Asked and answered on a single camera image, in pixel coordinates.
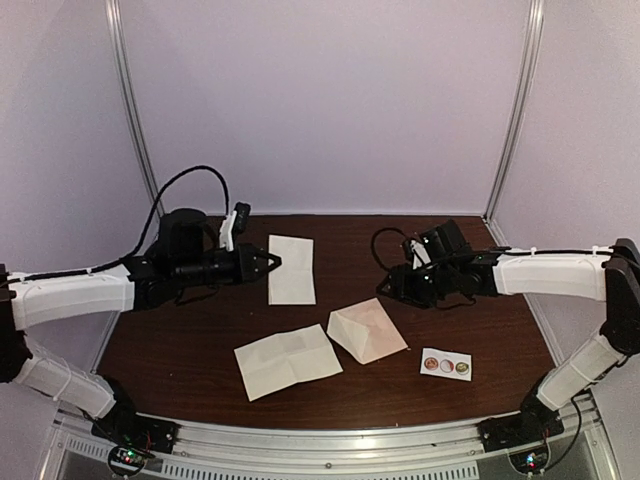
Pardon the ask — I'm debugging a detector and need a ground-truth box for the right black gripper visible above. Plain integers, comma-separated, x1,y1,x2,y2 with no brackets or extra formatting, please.
376,262,458,310

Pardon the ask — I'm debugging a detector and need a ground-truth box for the white letter paper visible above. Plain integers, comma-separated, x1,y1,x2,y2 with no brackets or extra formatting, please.
268,235,316,305

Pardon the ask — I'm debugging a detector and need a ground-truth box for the beige paper envelope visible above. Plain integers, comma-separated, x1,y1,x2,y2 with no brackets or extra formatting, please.
327,298,408,365

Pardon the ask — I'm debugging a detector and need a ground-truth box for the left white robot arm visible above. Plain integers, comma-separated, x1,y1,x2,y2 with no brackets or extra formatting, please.
1,203,282,444

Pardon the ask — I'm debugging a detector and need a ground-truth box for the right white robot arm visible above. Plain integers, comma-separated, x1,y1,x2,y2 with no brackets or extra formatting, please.
376,219,639,442

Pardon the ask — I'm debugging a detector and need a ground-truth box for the sticker sheet with three seals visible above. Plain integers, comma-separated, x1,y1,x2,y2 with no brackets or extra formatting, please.
420,348,472,382

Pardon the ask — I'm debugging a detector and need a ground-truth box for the white folded paper sheet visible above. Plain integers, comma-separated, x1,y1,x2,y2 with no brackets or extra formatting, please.
234,324,343,402

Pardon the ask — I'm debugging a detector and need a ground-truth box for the right circuit board with leds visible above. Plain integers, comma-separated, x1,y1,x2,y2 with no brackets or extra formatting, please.
509,449,550,475

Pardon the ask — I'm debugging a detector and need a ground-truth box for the circuit board with leds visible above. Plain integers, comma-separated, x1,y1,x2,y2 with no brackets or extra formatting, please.
107,446,153,477
509,449,550,475

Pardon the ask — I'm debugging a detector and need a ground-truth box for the left circuit board with leds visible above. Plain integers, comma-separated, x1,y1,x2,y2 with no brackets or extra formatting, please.
107,446,153,477

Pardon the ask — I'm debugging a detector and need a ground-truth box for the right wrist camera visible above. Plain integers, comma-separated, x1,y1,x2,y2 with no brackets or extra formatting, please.
402,238,431,270

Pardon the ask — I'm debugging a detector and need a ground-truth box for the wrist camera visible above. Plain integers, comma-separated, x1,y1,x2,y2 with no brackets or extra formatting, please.
218,202,251,252
402,238,431,270

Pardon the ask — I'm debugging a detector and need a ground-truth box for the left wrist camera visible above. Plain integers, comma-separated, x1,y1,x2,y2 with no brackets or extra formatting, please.
218,202,251,252

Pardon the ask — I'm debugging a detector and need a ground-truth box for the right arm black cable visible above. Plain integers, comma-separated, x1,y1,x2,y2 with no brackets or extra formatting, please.
370,227,416,274

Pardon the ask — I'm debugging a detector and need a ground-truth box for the front aluminium rail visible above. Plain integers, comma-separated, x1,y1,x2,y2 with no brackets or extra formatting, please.
36,395,621,479

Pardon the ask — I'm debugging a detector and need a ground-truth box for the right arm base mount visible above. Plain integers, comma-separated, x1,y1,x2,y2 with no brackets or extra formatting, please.
477,413,564,453

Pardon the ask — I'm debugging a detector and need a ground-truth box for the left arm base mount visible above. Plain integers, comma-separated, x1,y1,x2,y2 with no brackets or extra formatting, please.
90,414,179,455

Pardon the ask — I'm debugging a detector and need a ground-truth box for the left aluminium frame post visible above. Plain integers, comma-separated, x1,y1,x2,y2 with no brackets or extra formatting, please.
104,0,160,202

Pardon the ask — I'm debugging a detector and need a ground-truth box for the aluminium frame post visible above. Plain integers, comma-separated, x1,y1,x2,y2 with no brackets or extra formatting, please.
483,0,546,224
104,0,160,202

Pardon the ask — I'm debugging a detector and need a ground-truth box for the right aluminium frame post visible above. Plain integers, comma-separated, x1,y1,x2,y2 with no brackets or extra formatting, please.
483,0,546,224

